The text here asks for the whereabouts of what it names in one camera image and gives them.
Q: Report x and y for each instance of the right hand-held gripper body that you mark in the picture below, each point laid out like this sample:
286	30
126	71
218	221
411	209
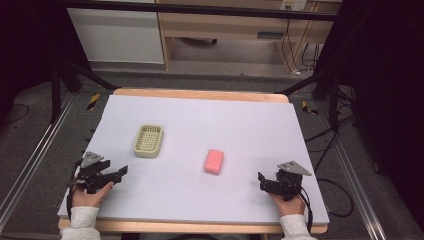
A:
289	181

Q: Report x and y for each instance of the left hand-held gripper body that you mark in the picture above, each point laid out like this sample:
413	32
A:
89	176

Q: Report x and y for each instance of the person's left hand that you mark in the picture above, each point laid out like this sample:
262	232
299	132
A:
87	197

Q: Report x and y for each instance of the person's right hand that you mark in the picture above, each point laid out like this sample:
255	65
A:
290	206

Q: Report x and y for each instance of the beige soap dish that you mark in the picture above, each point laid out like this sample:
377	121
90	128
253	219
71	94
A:
148	141

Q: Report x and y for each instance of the pink soap bar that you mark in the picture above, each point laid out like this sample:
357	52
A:
214	161

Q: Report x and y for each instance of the yellow black striped marker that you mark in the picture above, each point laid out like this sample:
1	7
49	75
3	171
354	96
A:
308	108
93	101

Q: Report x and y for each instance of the white foam mat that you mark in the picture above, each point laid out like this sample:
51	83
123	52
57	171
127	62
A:
206	126

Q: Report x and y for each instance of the black metal stand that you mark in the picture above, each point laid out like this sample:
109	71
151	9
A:
56	93
331	100

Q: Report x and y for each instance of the wooden table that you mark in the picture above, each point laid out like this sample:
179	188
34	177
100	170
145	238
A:
200	94

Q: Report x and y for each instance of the white cabinet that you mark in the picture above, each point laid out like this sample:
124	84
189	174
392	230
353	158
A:
116	36

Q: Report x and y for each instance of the wooden desk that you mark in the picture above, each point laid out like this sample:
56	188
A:
216	28

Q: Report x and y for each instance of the white power socket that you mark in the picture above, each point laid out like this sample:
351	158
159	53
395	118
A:
293	4

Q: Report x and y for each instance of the metal floor rail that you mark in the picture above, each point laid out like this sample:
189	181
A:
36	150
353	180

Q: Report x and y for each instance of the black horizontal frame bar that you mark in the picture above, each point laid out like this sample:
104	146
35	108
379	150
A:
200	9

